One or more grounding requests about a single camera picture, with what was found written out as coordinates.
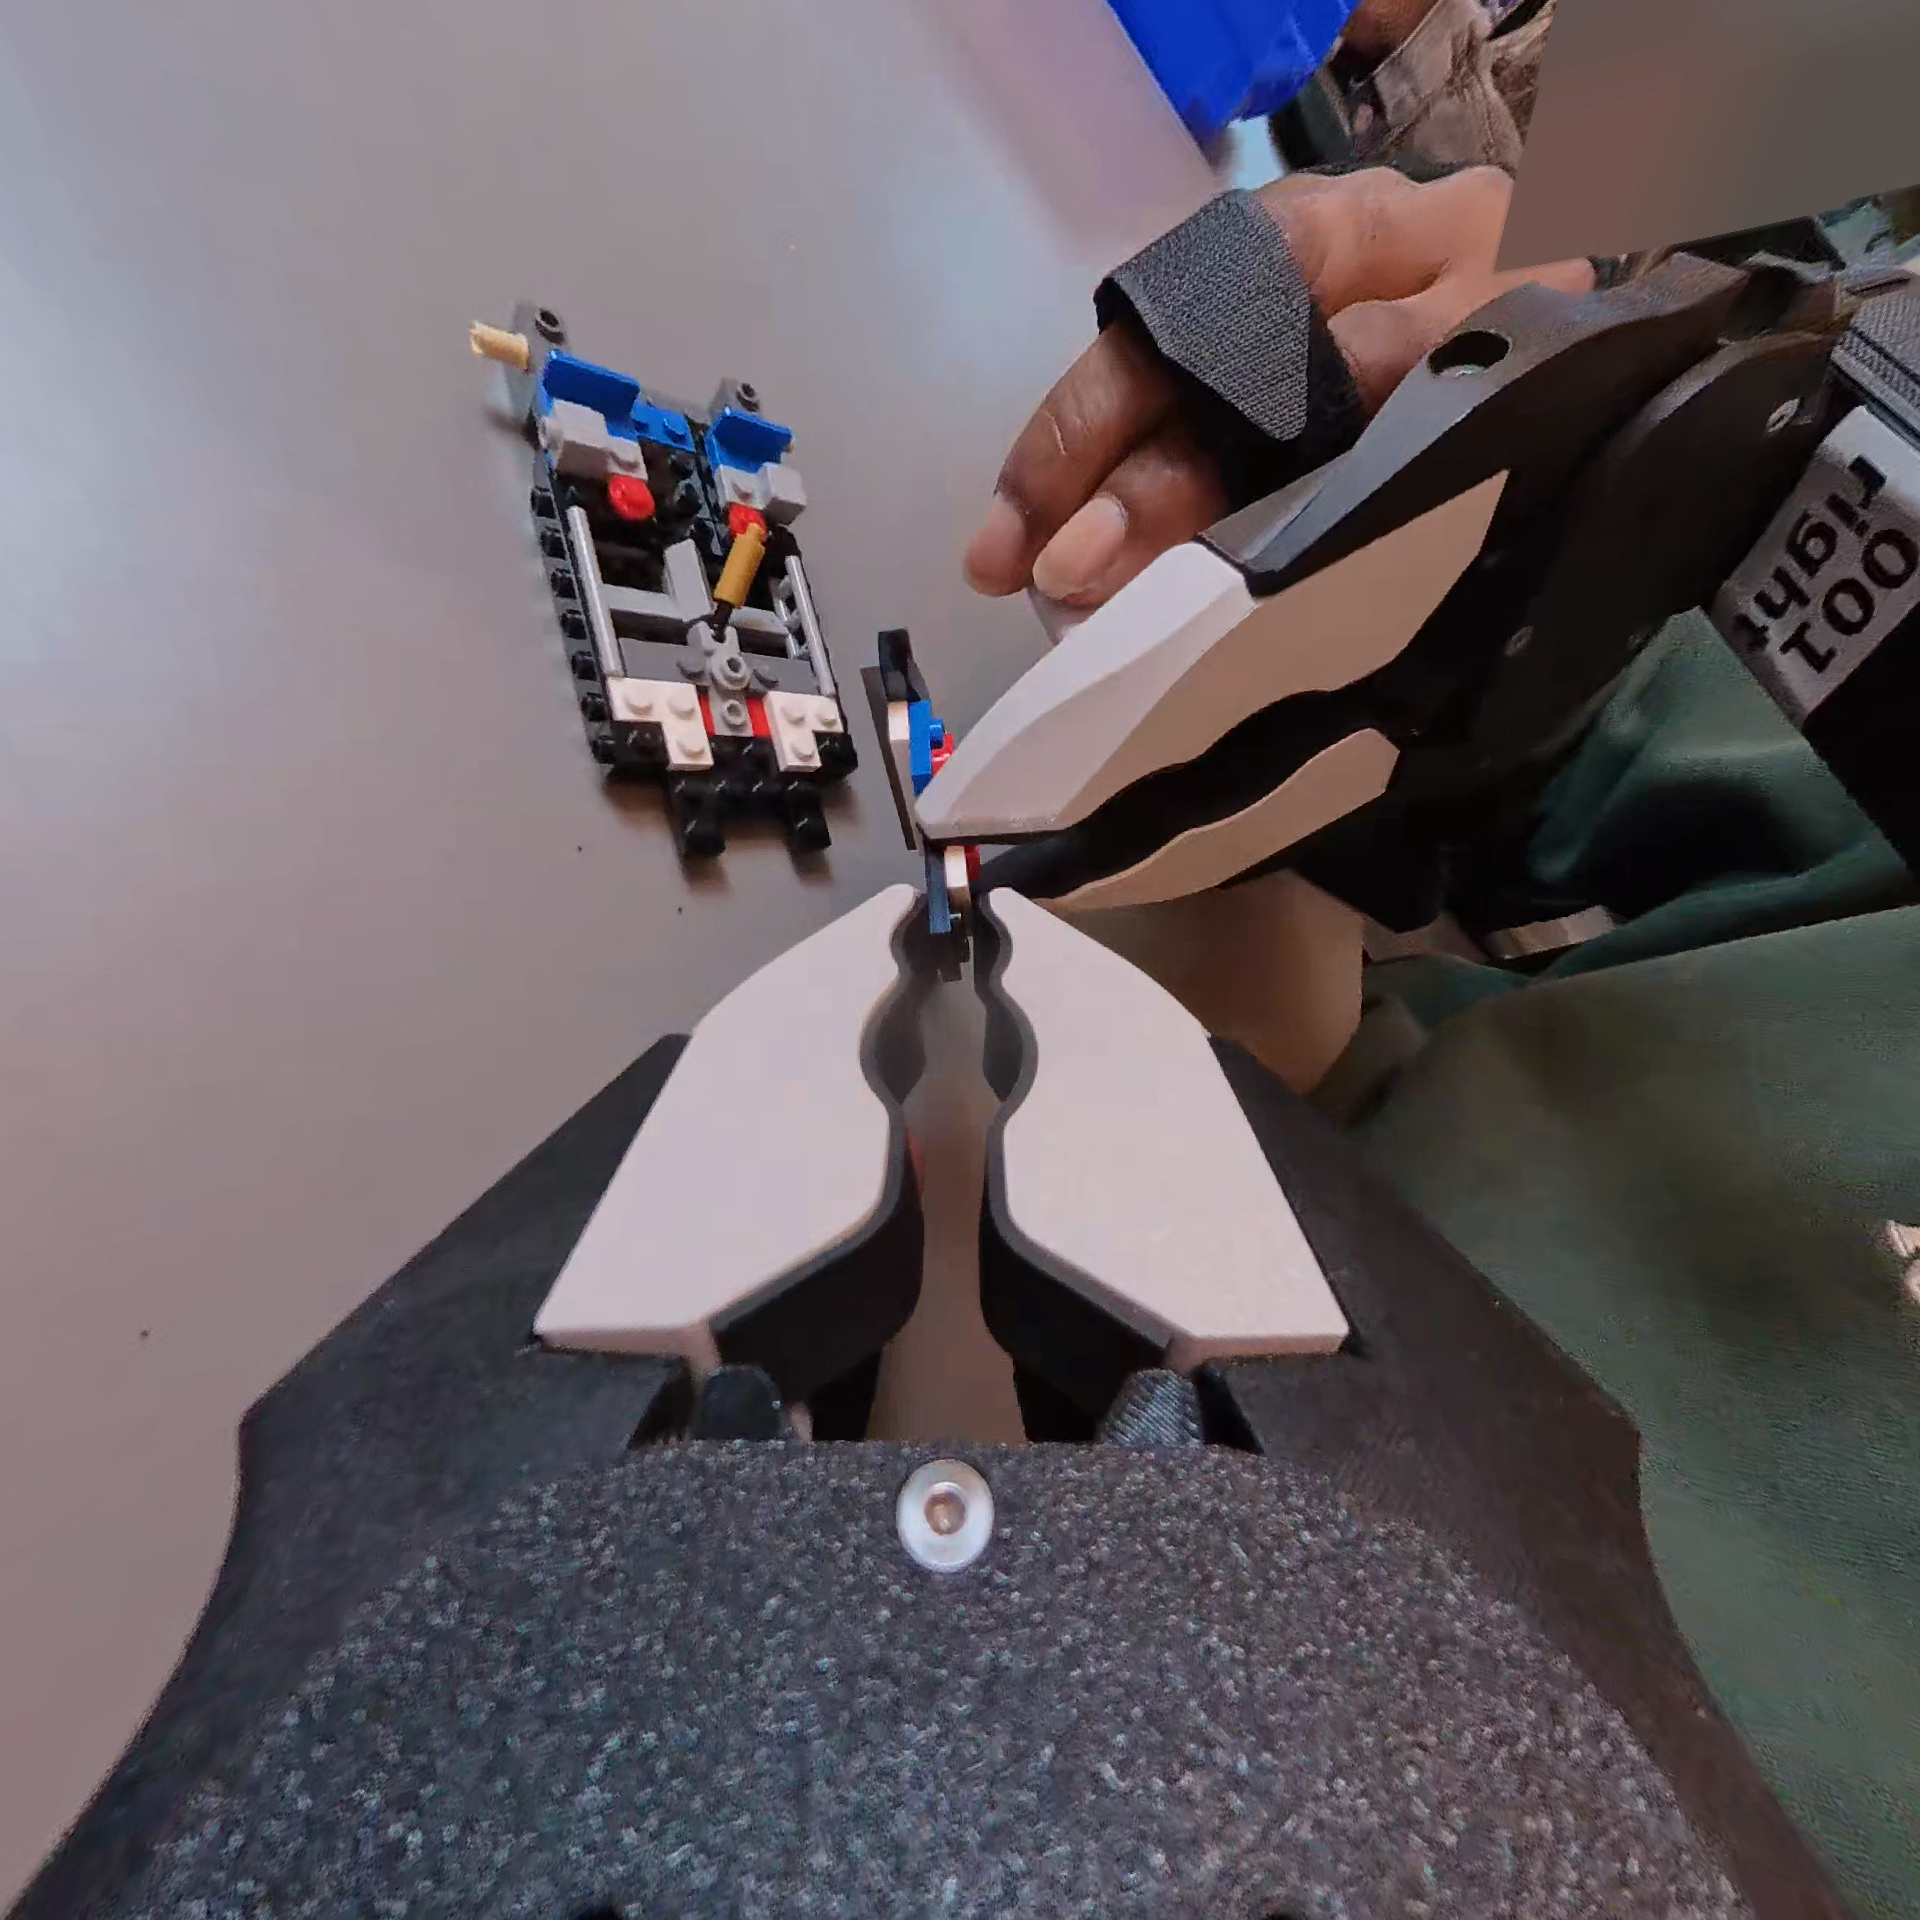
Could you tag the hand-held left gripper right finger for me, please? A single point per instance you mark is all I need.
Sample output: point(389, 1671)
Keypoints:
point(1164, 1188)

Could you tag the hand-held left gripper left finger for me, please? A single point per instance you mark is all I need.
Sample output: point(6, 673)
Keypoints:
point(736, 1188)

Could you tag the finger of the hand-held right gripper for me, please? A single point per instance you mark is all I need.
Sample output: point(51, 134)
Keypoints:
point(1260, 826)
point(1201, 662)

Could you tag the lego car model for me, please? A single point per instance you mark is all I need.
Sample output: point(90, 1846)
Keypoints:
point(675, 573)

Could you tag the blue plastic bin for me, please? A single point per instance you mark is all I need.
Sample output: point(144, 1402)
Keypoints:
point(1229, 60)

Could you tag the black blue lego subassembly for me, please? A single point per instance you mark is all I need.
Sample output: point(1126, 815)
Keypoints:
point(901, 722)

